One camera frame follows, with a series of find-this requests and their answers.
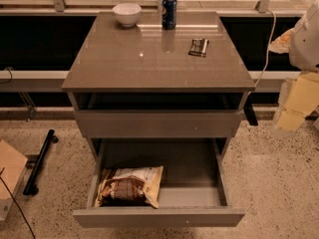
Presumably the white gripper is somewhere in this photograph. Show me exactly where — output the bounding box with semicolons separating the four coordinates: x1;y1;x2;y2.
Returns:
269;0;319;136

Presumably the brown chip bag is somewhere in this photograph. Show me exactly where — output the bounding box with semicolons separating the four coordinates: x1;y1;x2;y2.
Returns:
95;166;163;208

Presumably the grey drawer cabinet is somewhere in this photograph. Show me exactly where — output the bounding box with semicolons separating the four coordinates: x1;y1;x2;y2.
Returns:
62;12;254;154

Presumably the open grey middle drawer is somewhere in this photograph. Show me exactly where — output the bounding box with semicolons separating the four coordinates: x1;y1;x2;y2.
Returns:
73;138;245;228

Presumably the closed grey top drawer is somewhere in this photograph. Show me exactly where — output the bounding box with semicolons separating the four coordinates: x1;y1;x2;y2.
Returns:
75;111;243;138

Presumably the dark snack packet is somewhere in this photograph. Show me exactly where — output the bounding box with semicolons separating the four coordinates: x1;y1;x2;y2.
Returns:
188;39;209;57

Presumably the blue pepsi can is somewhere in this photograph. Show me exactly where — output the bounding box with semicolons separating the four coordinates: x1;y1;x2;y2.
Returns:
161;0;177;30

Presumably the white bowl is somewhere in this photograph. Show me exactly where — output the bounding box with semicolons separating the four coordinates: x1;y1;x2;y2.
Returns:
113;3;142;27

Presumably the black metal bar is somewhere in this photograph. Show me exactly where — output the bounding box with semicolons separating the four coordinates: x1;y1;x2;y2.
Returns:
23;129;59;195

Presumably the grey metal rail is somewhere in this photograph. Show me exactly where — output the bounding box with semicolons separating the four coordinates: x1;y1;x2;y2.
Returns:
0;70;300;93

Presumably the black cable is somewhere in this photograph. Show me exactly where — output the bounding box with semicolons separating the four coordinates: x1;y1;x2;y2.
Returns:
0;166;37;239

